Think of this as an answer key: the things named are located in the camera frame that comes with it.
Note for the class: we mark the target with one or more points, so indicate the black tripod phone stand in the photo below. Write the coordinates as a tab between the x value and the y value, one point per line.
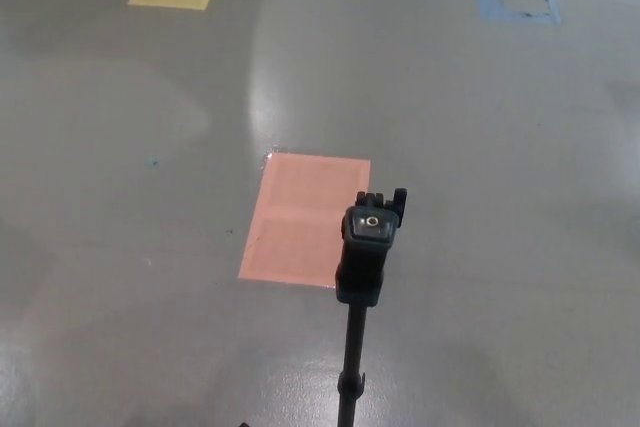
366	257

